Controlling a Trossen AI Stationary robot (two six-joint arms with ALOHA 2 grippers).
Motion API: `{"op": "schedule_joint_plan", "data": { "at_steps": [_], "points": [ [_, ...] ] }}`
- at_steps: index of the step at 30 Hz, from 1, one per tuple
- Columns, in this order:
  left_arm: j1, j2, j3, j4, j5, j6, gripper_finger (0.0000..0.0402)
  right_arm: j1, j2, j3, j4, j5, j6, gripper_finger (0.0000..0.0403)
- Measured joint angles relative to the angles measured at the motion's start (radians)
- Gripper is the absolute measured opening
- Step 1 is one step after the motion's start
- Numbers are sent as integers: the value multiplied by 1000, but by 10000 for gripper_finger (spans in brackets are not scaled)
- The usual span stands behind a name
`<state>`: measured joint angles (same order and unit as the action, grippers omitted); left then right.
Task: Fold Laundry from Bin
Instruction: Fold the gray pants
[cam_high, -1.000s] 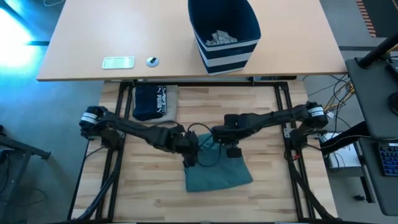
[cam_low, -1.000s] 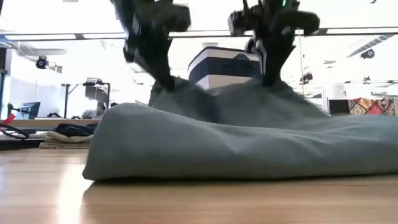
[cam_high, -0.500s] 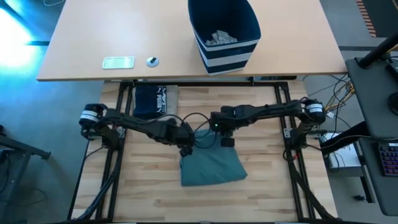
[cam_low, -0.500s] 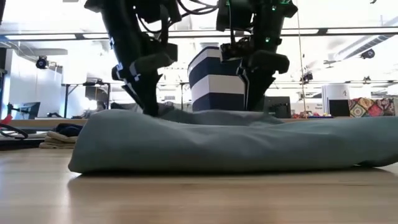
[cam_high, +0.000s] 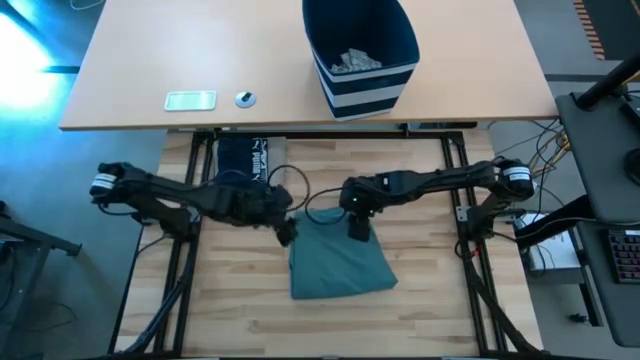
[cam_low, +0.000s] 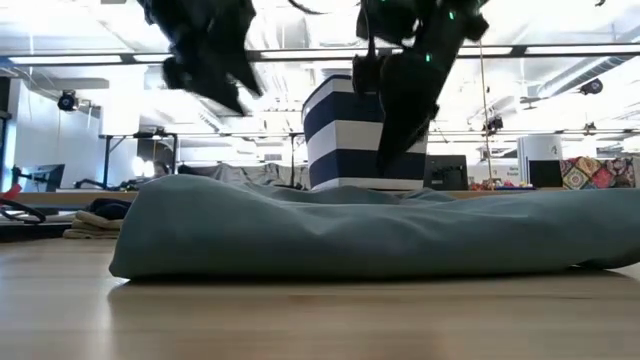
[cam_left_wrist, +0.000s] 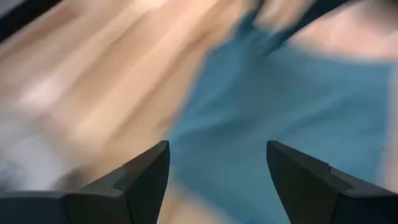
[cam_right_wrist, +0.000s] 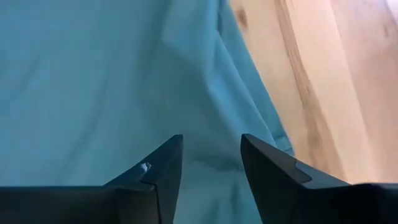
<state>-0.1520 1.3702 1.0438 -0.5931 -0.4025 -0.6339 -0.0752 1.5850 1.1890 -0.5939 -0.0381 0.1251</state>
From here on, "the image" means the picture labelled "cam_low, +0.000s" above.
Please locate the black tall stand frame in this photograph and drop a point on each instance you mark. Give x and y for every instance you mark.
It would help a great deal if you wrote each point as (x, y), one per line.
(106, 165)

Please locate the red object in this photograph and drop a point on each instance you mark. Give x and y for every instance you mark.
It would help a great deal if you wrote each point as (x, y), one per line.
(10, 192)

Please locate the colourful toy pile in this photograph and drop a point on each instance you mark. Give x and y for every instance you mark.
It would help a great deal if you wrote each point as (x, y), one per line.
(495, 186)

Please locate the navy white striped fabric bin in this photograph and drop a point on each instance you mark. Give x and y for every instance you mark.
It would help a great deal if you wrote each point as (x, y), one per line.
(340, 140)

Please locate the teal shirt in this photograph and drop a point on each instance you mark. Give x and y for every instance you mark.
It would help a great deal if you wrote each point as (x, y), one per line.
(350, 235)

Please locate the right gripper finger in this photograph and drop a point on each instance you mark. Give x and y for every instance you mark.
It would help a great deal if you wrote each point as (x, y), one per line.
(400, 145)

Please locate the colourful patchwork quilt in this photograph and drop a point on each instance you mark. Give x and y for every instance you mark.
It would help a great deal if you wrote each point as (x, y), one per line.
(595, 175)

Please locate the beige wooden desk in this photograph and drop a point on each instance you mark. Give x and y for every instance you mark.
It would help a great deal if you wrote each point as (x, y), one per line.
(60, 197)

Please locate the black aluminium table frame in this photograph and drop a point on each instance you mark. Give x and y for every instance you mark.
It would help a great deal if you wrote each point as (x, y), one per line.
(25, 231)

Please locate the black computer monitor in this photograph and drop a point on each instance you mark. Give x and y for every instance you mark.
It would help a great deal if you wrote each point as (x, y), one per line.
(50, 177)

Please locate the grey tarp cover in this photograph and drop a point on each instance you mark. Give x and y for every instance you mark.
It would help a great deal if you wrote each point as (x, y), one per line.
(250, 175)

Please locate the black equipment box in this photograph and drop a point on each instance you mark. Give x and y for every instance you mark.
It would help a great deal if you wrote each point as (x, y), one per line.
(445, 174)

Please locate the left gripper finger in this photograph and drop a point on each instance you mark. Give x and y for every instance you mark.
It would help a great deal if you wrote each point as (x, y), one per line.
(245, 77)
(210, 92)

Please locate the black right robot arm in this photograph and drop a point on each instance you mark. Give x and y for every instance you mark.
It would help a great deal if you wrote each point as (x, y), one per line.
(390, 17)

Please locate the black light rail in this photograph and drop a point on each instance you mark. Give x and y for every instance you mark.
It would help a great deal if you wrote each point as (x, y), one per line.
(550, 50)

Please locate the navy boxer briefs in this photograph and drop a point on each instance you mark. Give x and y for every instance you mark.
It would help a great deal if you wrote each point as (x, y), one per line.
(110, 207)

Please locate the black square screen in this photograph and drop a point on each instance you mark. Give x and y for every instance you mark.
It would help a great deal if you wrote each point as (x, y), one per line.
(545, 174)

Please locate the white pillar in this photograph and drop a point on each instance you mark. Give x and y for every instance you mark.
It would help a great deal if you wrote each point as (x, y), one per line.
(540, 147)

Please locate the khaki shorts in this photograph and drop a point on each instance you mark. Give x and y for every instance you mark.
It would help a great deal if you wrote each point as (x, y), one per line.
(92, 226)

